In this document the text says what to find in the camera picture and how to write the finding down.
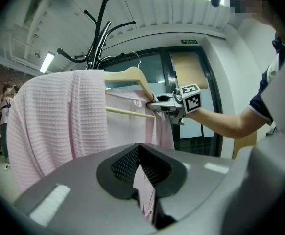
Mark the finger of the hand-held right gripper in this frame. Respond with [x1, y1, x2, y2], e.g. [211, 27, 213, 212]
[146, 101, 176, 113]
[156, 94, 175, 103]

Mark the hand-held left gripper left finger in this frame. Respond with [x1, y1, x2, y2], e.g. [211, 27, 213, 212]
[14, 142, 157, 235]

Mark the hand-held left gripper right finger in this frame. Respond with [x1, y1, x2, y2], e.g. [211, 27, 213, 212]
[140, 142, 236, 230]

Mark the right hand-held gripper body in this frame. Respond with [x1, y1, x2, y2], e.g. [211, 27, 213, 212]
[168, 83, 204, 126]

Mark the wooden hanger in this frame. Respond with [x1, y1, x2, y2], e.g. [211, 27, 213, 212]
[103, 51, 158, 119]

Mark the pink shirt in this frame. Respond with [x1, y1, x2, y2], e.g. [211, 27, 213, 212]
[6, 69, 175, 223]

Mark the person's right forearm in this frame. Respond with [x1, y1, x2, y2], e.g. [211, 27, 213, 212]
[188, 104, 274, 140]

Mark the black-framed glass partition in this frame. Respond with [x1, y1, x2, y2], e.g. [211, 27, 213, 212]
[100, 47, 167, 95]

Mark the brown cardboard sheet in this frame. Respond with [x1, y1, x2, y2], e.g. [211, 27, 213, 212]
[169, 52, 210, 90]

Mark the black-framed glass door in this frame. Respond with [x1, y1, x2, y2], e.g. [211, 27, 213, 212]
[161, 45, 224, 158]

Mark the person's navy shirt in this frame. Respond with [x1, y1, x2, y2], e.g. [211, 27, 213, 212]
[248, 32, 285, 127]

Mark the black coat rack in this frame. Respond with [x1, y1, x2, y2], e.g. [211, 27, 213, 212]
[56, 0, 137, 71]

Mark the person's head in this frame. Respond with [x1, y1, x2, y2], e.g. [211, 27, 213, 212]
[229, 0, 285, 48]

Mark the long ceiling light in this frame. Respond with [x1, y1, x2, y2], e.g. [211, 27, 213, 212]
[39, 51, 56, 74]

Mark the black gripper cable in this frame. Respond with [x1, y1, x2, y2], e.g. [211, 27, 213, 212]
[200, 123, 211, 156]

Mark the wooden wall panel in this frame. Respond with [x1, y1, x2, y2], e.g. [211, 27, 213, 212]
[232, 130, 258, 159]

